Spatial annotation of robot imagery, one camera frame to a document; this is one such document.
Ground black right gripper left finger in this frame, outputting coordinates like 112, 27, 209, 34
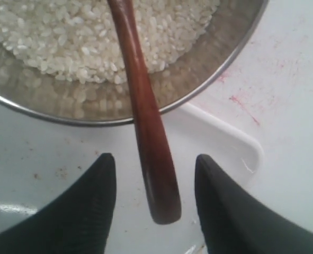
0, 153, 115, 253

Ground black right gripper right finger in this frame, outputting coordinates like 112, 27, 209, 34
194, 155, 313, 253

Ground brown wooden spoon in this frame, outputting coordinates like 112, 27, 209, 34
108, 0, 182, 225

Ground steel bowl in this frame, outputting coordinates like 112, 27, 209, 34
0, 1, 267, 126

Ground white rice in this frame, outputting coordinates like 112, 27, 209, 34
0, 0, 220, 84

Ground white rectangular plastic tray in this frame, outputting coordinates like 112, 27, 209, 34
0, 104, 263, 253

